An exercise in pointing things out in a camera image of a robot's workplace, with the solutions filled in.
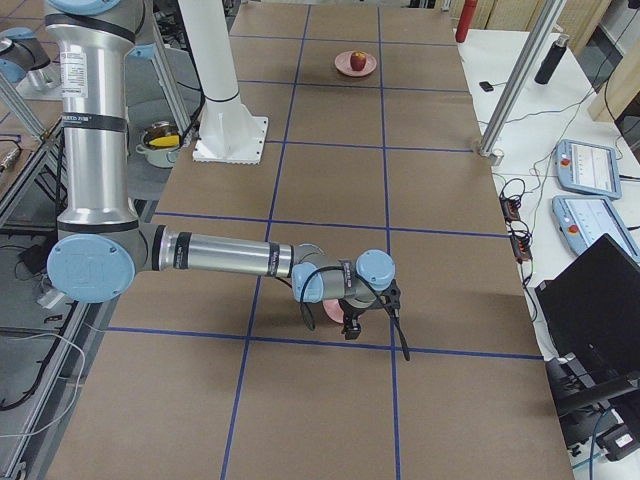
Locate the pink bowl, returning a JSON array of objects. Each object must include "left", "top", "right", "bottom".
[{"left": 322, "top": 299, "right": 344, "bottom": 324}]

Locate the pink plate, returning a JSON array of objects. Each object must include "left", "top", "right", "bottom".
[{"left": 334, "top": 51, "right": 377, "bottom": 78}]

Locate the near blue teach pendant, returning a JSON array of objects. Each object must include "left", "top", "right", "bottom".
[{"left": 551, "top": 195, "right": 639, "bottom": 262}]

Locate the red bottle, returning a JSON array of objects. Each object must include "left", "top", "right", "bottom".
[{"left": 455, "top": 0, "right": 478, "bottom": 43}]

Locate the black bottle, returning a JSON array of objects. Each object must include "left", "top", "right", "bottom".
[{"left": 534, "top": 34, "right": 570, "bottom": 85}]

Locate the red apple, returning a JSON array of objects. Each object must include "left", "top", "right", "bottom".
[{"left": 349, "top": 51, "right": 367, "bottom": 72}]

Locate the black laptop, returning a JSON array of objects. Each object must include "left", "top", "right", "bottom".
[{"left": 535, "top": 234, "right": 639, "bottom": 375}]

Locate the white camera mast base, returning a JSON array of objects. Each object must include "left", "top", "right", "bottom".
[{"left": 180, "top": 1, "right": 269, "bottom": 165}]

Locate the aluminium frame post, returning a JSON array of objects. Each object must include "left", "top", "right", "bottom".
[{"left": 476, "top": 0, "right": 566, "bottom": 166}]

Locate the blue teach pendant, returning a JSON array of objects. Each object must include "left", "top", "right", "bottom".
[
  {"left": 555, "top": 139, "right": 622, "bottom": 200},
  {"left": 551, "top": 195, "right": 639, "bottom": 262}
]

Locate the far blue teach pendant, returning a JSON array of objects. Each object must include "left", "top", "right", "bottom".
[{"left": 555, "top": 139, "right": 622, "bottom": 200}]

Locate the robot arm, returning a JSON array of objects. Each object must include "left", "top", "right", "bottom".
[
  {"left": 1, "top": 27, "right": 61, "bottom": 92},
  {"left": 45, "top": 1, "right": 400, "bottom": 340}
]

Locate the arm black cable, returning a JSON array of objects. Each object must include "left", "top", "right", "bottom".
[{"left": 297, "top": 267, "right": 412, "bottom": 362}]

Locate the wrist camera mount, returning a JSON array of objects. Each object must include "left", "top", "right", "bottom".
[{"left": 379, "top": 280, "right": 401, "bottom": 316}]

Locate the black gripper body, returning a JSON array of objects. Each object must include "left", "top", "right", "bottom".
[{"left": 339, "top": 299, "right": 372, "bottom": 328}]

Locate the small black square device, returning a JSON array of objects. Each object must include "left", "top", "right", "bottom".
[{"left": 479, "top": 81, "right": 494, "bottom": 92}]

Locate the white enamel pot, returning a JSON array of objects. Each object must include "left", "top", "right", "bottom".
[{"left": 135, "top": 121, "right": 181, "bottom": 169}]

